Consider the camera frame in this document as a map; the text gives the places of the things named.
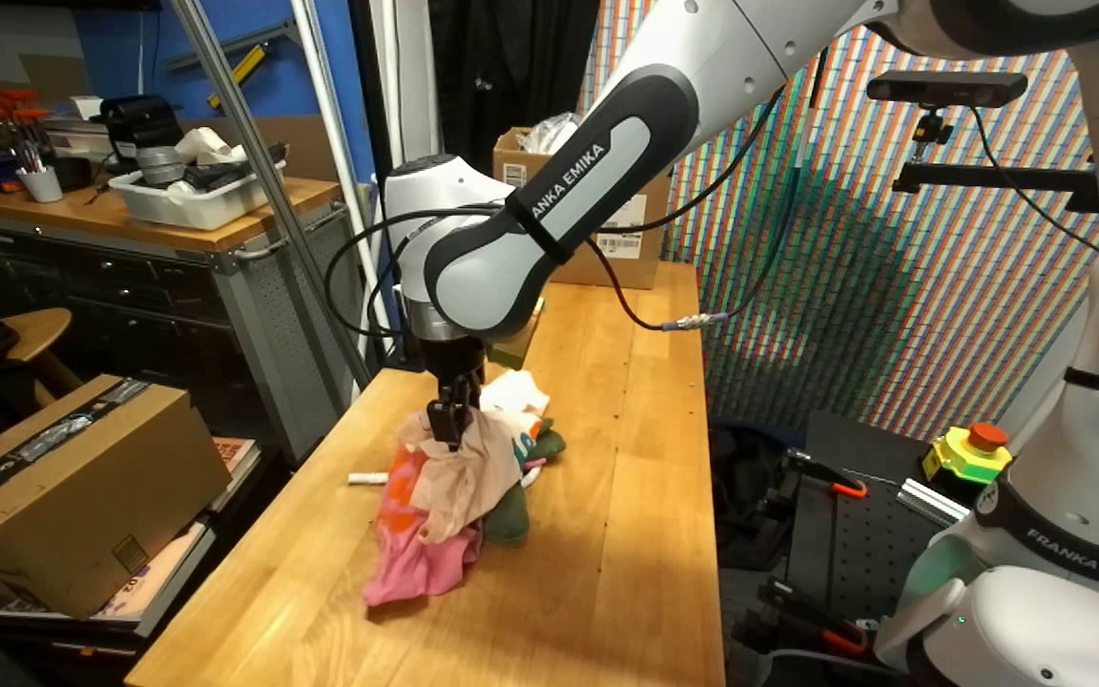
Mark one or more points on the round wooden stool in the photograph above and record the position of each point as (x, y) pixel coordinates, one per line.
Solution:
(36, 333)

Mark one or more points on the peach printed shirt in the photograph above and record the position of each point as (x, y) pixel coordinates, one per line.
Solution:
(467, 480)

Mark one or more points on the wooden top workbench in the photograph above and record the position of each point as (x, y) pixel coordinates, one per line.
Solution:
(131, 281)

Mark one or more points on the white metal rod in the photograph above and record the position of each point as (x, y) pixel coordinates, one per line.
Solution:
(342, 164)

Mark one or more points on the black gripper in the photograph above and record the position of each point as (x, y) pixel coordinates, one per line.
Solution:
(450, 366)

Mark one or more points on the white plastic bin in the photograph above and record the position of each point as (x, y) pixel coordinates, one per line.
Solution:
(191, 197)

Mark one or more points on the black bar camera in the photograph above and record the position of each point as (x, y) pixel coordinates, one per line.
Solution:
(944, 90)

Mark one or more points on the orange black clamp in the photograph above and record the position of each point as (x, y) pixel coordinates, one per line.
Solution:
(838, 480)
(820, 623)

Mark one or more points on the cardboard box with black tape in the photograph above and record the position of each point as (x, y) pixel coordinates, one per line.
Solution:
(79, 488)

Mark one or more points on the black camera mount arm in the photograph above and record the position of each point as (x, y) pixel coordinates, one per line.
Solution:
(995, 177)

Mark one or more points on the black perforated metal plate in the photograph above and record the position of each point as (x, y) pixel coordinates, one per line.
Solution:
(869, 548)

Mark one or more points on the yellow red emergency stop button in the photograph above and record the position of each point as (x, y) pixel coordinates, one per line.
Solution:
(971, 454)

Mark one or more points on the white cup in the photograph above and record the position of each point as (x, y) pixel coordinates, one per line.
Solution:
(41, 186)

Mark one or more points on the pink shirt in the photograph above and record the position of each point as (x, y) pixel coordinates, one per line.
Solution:
(419, 558)

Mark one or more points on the multicolour patterned backdrop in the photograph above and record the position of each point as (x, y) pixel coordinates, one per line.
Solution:
(906, 291)

